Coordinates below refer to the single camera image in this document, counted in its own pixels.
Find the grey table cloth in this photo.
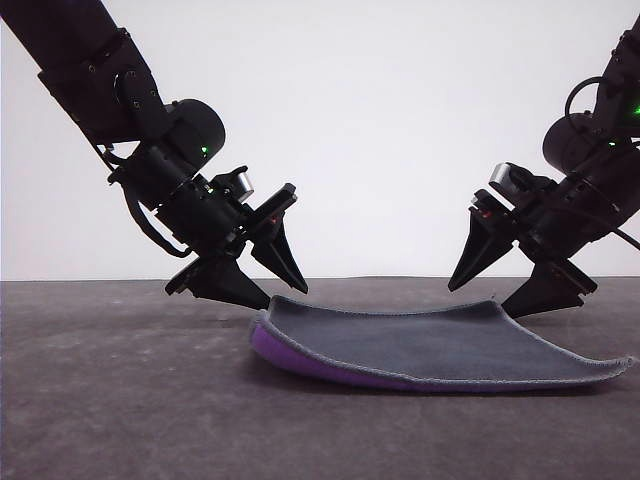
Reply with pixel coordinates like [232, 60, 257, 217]
[0, 276, 640, 480]

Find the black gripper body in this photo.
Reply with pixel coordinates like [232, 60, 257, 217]
[113, 143, 300, 297]
[468, 173, 625, 297]

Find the small silver camera box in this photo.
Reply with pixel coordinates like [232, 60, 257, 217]
[488, 161, 534, 204]
[219, 167, 257, 206]

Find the purple towel with grey hem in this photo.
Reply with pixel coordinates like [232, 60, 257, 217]
[248, 294, 636, 396]

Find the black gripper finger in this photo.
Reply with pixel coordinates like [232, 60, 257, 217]
[447, 207, 517, 293]
[248, 212, 310, 295]
[499, 259, 585, 321]
[188, 254, 272, 312]

